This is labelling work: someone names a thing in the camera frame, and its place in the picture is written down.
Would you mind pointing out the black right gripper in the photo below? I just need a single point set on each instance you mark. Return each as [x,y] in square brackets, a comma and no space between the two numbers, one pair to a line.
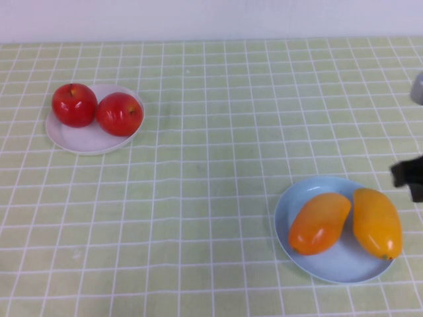
[408,171]

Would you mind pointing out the yellow mango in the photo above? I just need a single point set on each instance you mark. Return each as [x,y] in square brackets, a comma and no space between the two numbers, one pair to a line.
[376,224]

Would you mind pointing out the orange mango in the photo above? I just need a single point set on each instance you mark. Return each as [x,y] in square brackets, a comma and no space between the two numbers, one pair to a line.
[317,224]

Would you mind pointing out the red apple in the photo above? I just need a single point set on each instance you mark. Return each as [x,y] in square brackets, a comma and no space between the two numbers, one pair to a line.
[120,114]
[74,105]

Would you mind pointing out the light blue round plate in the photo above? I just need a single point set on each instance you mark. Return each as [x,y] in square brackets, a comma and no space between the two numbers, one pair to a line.
[343,267]

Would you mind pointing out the white round plate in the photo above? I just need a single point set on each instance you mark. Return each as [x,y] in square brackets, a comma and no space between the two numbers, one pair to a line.
[79,142]

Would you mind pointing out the green checkered tablecloth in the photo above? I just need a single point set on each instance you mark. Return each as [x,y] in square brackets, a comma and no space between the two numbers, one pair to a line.
[215,132]

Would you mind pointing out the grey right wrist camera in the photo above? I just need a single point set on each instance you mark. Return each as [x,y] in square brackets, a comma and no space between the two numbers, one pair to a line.
[418,89]

